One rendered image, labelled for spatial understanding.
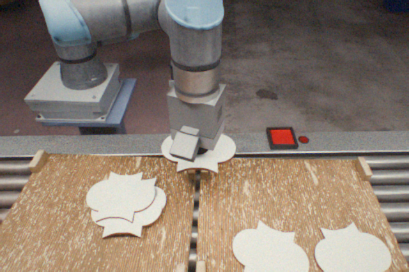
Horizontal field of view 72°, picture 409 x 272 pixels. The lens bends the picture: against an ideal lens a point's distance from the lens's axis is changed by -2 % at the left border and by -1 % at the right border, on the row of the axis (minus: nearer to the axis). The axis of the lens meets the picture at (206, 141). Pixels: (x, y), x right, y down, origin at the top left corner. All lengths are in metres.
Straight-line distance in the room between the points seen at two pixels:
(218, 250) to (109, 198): 0.25
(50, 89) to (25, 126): 1.60
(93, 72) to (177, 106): 0.56
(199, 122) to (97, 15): 0.22
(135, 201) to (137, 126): 1.67
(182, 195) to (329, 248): 0.33
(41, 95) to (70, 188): 0.39
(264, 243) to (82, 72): 0.73
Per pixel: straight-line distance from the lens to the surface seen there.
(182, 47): 0.41
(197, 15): 0.38
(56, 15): 0.45
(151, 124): 2.27
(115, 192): 0.66
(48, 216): 0.72
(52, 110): 1.03
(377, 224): 0.72
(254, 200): 0.67
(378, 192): 0.81
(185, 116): 0.48
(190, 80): 0.43
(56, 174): 0.79
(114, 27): 0.46
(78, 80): 1.00
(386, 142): 0.96
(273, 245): 0.61
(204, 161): 0.54
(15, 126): 2.68
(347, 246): 0.66
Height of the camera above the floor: 1.49
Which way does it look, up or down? 45 degrees down
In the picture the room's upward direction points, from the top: straight up
